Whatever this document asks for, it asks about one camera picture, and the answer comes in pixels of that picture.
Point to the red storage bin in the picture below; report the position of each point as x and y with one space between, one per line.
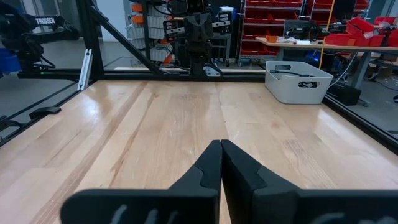
360 26
339 39

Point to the wooden work table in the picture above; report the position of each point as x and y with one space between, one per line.
342 47

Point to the silver arm base bracket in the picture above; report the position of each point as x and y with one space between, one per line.
212 71

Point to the white plastic bin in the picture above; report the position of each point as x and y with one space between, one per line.
289 93

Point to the blue container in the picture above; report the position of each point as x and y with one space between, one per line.
9 62

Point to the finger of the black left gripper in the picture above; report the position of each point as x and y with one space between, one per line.
202 29
195 29

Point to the black device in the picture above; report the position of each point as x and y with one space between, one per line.
306 29

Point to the black Trossen robot arm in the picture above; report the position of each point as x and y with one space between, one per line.
21 34

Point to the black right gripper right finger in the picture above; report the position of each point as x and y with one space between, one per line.
280 205

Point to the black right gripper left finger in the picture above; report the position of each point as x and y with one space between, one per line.
174 202

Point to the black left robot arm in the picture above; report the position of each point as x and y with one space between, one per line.
199 56

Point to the white and orange parts rack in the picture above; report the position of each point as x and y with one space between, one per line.
155 40

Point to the small orange bin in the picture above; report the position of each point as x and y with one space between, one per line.
271 39

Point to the black label card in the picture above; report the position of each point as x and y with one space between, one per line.
222 22
174 27

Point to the black box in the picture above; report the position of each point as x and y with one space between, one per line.
343 93

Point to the black aluminium table frame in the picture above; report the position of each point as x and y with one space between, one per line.
90 37

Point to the silver aluminium bracket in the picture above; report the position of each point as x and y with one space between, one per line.
84 70

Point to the red bin shelving rack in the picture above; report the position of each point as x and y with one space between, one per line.
267 28

